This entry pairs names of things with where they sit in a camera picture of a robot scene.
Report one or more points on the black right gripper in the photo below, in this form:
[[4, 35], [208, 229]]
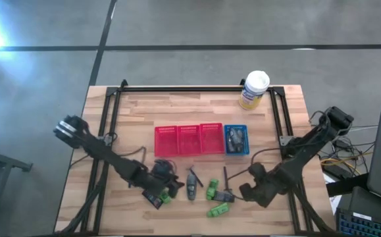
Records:
[[266, 189]]

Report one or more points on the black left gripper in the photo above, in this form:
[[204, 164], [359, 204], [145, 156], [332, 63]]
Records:
[[157, 183]]

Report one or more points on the grey black tool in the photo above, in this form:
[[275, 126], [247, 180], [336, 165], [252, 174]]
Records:
[[191, 187]]

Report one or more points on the grey roll-on bottle with label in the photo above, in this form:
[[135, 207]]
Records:
[[240, 138]]

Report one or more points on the dark grey toiletry bottle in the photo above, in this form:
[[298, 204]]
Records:
[[232, 140]]

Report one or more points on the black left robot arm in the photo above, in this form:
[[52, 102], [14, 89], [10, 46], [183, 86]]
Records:
[[108, 154]]

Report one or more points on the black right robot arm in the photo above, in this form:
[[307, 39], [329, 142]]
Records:
[[308, 148]]

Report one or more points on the blue plastic slotted basket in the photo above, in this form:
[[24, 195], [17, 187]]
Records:
[[225, 145]]

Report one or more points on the black equipment case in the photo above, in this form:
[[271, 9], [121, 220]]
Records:
[[354, 200]]

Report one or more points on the Lysol wipes canister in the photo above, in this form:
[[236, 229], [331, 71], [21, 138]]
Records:
[[254, 90]]

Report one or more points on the backlit computer keyboard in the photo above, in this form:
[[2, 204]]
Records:
[[364, 225]]

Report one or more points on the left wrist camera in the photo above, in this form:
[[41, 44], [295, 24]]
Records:
[[162, 166]]

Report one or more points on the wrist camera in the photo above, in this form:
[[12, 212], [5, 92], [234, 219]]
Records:
[[162, 166], [257, 171]]

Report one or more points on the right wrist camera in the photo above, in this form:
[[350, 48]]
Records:
[[257, 171]]

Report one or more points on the black aluminium rig frame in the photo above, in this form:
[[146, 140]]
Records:
[[193, 89]]

